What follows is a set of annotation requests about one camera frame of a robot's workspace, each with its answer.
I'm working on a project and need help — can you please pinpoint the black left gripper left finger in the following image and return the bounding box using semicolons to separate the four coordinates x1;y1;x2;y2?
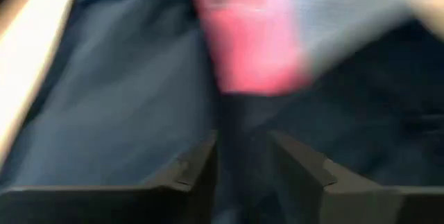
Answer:
0;130;219;224

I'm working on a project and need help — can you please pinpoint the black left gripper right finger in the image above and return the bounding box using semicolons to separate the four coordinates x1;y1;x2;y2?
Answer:
268;130;444;224

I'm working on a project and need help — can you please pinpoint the navy blue backpack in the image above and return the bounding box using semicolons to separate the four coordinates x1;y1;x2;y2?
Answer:
0;0;444;224

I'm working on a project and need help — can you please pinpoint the white mesh pouch red trim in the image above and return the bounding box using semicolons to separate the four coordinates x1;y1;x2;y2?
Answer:
185;0;444;96

